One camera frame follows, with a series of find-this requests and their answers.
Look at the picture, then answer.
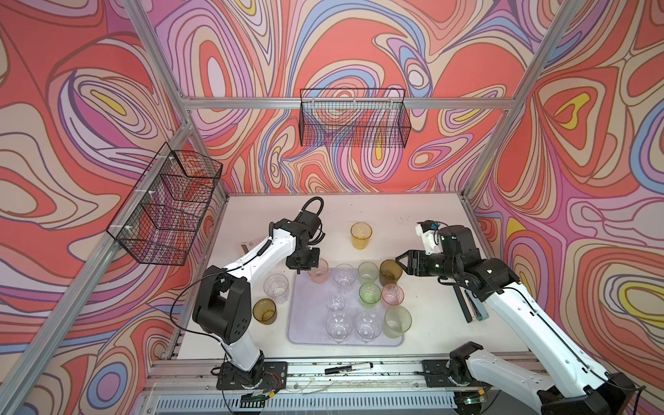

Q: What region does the pink transparent cup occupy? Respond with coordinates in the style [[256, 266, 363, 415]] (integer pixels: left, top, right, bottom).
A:
[[381, 284, 405, 307]]

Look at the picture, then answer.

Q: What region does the pale green frosted large cup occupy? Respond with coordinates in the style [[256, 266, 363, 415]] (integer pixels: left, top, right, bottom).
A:
[[383, 305, 413, 338]]

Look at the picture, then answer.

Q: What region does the yellow transparent cup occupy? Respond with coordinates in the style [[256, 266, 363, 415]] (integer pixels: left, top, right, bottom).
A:
[[350, 222, 373, 250]]

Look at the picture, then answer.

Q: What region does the lavender plastic tray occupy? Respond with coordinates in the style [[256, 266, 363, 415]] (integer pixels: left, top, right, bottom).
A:
[[287, 268, 403, 348]]

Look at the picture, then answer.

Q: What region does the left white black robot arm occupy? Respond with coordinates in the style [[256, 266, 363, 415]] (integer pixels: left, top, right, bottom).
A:
[[192, 196, 325, 374]]

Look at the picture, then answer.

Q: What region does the stapler black cream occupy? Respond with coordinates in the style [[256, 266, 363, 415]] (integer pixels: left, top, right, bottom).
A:
[[453, 285, 489, 323]]

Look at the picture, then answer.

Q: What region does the black wire basket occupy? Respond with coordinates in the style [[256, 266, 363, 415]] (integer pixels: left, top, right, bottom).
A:
[[298, 86, 412, 149], [107, 144, 223, 266]]

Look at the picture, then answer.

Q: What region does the small clear cup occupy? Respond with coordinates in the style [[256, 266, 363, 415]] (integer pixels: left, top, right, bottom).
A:
[[326, 294, 346, 312]]

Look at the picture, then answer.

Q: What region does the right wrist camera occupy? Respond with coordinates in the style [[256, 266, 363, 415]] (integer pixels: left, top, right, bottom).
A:
[[416, 220, 443, 254]]

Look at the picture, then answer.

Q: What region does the peach transparent cup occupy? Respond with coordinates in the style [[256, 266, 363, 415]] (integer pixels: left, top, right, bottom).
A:
[[308, 259, 329, 285]]

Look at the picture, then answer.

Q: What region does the black wire basket left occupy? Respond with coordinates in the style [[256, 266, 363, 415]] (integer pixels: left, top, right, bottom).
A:
[[107, 144, 223, 266]]

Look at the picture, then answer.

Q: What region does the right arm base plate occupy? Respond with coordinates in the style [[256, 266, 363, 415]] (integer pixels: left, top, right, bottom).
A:
[[418, 360, 493, 390]]

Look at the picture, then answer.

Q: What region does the dark olive textured cup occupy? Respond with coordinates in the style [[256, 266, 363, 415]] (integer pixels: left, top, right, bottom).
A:
[[379, 259, 403, 286]]

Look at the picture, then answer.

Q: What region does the pink patterned card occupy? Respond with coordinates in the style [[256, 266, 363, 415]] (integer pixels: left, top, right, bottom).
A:
[[240, 237, 266, 254]]

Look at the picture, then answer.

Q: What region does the black wire basket back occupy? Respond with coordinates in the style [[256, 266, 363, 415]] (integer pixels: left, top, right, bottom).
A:
[[298, 86, 412, 149]]

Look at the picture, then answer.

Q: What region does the bright green cup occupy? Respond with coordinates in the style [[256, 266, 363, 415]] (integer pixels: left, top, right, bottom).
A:
[[359, 282, 382, 309]]

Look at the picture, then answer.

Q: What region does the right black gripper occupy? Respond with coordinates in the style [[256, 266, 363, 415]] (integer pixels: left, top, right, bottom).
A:
[[394, 250, 461, 280]]

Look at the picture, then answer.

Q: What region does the dark amber cup left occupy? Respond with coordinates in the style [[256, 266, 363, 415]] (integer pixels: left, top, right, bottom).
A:
[[252, 298, 278, 325]]

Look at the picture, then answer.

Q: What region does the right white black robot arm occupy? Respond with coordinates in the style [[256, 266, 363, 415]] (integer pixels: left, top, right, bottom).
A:
[[401, 220, 643, 414]]

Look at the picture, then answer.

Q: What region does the black white marker pen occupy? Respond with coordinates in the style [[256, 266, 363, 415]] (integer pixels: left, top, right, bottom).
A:
[[324, 362, 374, 376]]

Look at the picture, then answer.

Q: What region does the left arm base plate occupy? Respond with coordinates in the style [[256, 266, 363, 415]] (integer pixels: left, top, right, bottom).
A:
[[216, 361, 288, 392]]

